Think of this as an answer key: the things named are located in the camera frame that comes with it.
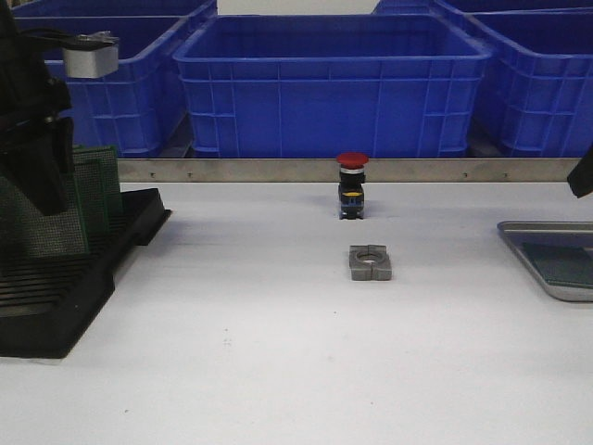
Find blue plastic bin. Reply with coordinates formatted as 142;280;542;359
174;15;491;159
467;11;592;158
17;16;190;158

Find green perforated circuit board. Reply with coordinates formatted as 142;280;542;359
523;243;592;289

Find rear left blue bin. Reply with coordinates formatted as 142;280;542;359
12;0;218;31

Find black slotted board rack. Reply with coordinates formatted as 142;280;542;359
1;188;170;359

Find centre blue plastic bin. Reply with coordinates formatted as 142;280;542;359
174;15;491;159

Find silver metal tray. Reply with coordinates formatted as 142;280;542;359
498;221;592;303

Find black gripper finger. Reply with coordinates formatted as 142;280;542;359
1;130;68;215
53;117;73;173
566;146;593;198

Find steel table edge rail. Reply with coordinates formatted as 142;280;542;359
119;158;578;183

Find red emergency stop button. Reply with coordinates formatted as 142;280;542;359
336;152;369;220

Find grey metal clamp block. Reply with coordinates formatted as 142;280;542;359
348;245;393;281

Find rear right blue bin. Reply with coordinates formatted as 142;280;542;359
372;0;592;17

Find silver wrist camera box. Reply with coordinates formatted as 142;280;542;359
62;31;120;79

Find right blue plastic bin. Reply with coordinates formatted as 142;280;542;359
467;11;592;158

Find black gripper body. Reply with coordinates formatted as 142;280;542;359
0;0;73;154

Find left blue plastic bin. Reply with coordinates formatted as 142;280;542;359
17;16;190;158

